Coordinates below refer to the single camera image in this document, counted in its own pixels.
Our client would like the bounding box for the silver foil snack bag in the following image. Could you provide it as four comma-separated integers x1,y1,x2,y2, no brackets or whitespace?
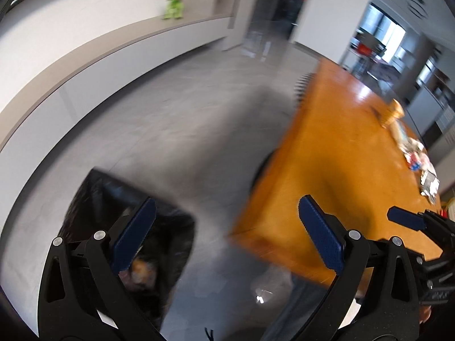
419,166,440,205

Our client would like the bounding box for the tall yellow snack canister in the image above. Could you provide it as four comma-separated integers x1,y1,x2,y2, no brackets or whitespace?
373,99,404,128

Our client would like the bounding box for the black trash bin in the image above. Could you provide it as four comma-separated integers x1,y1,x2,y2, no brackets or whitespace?
59,169,195,329

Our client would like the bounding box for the crumpled clear plastic bag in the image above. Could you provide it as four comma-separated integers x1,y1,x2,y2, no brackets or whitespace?
395,126,432,171

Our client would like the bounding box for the wooden table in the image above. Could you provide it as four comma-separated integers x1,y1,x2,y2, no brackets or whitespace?
231,59,441,286

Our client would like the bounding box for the white low cabinet ledge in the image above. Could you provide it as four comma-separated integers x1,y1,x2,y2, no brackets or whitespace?
1,14,231,223

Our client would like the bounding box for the green dinosaur toy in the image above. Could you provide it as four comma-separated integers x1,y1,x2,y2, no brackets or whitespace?
163,0,183,20

